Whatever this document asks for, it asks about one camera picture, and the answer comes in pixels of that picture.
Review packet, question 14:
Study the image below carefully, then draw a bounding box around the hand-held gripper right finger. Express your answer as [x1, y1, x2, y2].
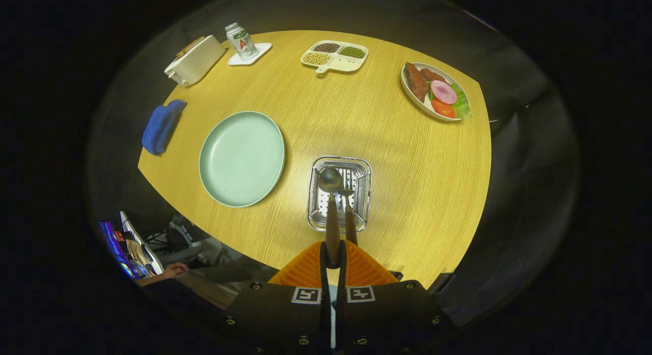
[336, 240, 456, 355]

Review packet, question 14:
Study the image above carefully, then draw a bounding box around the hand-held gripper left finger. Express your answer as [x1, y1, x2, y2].
[224, 240, 332, 355]

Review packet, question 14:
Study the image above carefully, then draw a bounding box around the fork with wooden handle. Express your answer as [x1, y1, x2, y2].
[338, 187, 359, 246]

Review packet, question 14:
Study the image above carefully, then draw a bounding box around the spoon with wooden handle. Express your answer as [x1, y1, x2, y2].
[318, 167, 344, 269]

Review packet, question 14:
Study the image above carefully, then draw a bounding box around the light green plate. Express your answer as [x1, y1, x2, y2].
[199, 111, 286, 208]

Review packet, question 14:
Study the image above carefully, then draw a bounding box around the grey chair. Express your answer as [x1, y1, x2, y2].
[148, 215, 225, 266]

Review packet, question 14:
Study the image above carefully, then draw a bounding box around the open laptop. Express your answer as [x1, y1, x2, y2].
[120, 210, 165, 275]

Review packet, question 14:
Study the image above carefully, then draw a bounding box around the white food plate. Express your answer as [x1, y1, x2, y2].
[400, 62, 472, 122]

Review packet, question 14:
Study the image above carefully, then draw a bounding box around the red tomato slice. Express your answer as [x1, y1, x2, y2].
[431, 98, 456, 119]

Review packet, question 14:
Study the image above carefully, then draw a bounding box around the large brown sausage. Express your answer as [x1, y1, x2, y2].
[405, 63, 429, 103]

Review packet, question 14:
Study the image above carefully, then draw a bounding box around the green lettuce leaf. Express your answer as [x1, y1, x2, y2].
[451, 83, 473, 120]

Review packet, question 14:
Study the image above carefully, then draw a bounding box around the pink ham slice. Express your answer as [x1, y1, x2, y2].
[430, 80, 458, 105]

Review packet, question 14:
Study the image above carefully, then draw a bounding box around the white divided dish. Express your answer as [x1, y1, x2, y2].
[301, 40, 369, 74]

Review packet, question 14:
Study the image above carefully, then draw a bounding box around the bright coloured screen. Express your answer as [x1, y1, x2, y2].
[98, 221, 137, 279]

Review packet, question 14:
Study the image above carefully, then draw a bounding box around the black backdrop cloth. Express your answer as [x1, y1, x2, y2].
[84, 0, 579, 340]

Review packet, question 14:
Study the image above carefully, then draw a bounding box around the blue folded towel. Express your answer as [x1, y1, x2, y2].
[142, 99, 187, 156]

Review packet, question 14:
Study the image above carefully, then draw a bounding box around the white square coaster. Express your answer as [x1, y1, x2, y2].
[227, 42, 273, 66]

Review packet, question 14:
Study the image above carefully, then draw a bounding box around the white toaster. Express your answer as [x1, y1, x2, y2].
[164, 35, 227, 87]

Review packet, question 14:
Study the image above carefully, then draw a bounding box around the small white drink bottle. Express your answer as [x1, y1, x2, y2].
[225, 22, 259, 61]

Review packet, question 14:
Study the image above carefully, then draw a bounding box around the metal wire basket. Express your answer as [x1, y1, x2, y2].
[307, 155, 373, 233]

